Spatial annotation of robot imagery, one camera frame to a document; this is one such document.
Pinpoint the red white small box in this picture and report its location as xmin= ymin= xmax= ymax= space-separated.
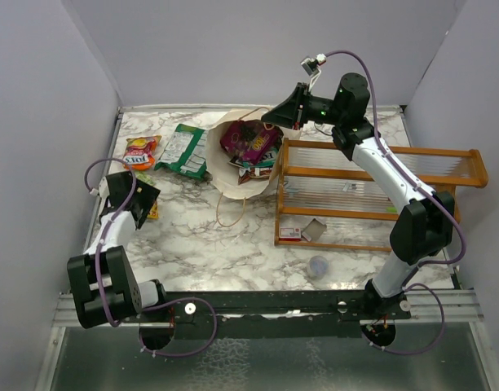
xmin=279 ymin=227 xmax=302 ymax=241

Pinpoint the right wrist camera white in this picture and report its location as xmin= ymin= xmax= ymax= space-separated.
xmin=300 ymin=54 xmax=327 ymax=90

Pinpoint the light green snack packet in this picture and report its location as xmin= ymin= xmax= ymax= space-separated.
xmin=135 ymin=172 xmax=156 ymax=187

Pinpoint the yellow orange snack packet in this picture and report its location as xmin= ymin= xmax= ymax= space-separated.
xmin=147 ymin=201 xmax=159 ymax=220

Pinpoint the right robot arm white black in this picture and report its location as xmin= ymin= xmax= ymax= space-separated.
xmin=262 ymin=72 xmax=455 ymax=319

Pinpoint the wooden tiered rack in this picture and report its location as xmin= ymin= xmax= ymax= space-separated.
xmin=274 ymin=140 xmax=488 ymax=252

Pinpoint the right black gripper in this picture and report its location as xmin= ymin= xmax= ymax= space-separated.
xmin=262 ymin=83 xmax=345 ymax=130

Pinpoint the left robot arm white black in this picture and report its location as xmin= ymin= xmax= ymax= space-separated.
xmin=67 ymin=171 xmax=169 ymax=329

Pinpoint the grey open small carton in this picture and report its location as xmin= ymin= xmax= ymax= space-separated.
xmin=301 ymin=217 xmax=327 ymax=242

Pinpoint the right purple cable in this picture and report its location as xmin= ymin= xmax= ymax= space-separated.
xmin=320 ymin=49 xmax=467 ymax=355

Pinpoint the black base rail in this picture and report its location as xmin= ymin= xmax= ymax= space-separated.
xmin=139 ymin=290 xmax=410 ymax=354

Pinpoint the purple snack packet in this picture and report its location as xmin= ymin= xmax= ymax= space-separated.
xmin=220 ymin=120 xmax=283 ymax=165

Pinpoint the dark green snack bag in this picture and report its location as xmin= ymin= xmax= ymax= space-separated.
xmin=154 ymin=124 xmax=207 ymax=180

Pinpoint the aluminium frame rail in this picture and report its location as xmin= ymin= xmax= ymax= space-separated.
xmin=51 ymin=288 xmax=485 ymax=327

